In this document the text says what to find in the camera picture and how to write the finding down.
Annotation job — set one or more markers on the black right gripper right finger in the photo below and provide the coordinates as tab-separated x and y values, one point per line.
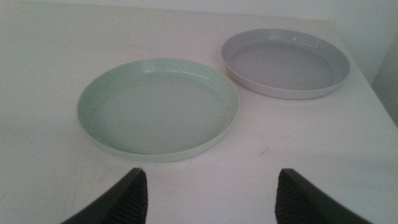
298	202

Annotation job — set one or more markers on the grey shallow bowl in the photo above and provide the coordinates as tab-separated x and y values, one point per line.
283	67

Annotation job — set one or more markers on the pale green shallow bowl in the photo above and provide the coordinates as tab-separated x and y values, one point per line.
158	115

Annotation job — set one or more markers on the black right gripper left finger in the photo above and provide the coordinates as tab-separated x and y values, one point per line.
130	199

